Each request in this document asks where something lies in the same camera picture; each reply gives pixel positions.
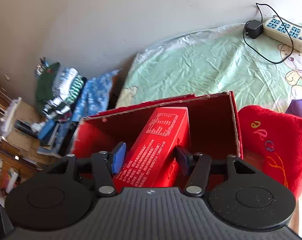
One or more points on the cardboard boxes stack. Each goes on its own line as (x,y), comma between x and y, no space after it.
(19,110)

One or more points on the pile of folded clothes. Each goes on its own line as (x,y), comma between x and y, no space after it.
(58,89)

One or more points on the red printed carton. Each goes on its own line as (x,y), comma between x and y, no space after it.
(151,161)

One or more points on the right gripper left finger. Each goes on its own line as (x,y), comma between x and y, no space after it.
(103,166)

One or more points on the black power adapter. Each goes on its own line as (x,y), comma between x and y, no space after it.
(253,29)

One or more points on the purple cloth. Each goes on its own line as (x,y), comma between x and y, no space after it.
(295,108)

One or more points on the green bed sheet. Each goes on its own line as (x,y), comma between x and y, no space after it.
(261,72)

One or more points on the white power strip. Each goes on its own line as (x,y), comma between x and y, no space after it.
(285,32)

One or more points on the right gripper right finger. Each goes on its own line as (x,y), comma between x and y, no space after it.
(199,167)

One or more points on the red embroidered pillow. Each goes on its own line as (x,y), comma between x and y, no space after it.
(272,142)

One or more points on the large red cardboard box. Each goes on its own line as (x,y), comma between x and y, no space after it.
(213,120)

